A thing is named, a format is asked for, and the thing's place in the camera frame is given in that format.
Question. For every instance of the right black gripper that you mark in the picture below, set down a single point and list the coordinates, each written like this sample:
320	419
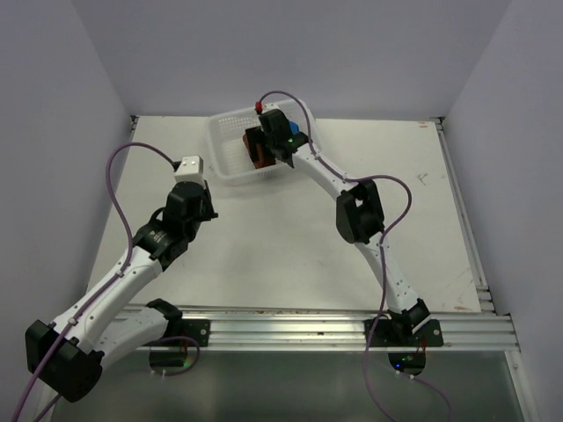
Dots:
262	134

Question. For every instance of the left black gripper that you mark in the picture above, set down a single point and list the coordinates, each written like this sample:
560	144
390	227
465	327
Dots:
209	211

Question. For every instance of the blue and grey towel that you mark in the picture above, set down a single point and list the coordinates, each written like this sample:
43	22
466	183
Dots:
294	128

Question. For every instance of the brown towel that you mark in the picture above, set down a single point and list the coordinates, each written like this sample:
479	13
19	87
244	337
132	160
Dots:
255	142

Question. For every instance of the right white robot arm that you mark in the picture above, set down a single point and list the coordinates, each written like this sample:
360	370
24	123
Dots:
359	218

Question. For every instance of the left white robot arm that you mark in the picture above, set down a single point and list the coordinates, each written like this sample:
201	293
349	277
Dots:
70	353

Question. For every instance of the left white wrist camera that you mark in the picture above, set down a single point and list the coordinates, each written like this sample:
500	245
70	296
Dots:
189	169

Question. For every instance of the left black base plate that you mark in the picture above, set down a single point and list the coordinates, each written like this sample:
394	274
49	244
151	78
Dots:
197	329

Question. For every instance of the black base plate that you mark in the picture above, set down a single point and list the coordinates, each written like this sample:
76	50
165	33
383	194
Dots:
197	329
429	335

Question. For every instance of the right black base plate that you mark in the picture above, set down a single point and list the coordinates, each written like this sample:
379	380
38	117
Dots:
429	335

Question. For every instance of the aluminium rail frame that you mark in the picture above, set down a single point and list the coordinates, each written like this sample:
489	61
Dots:
287	330

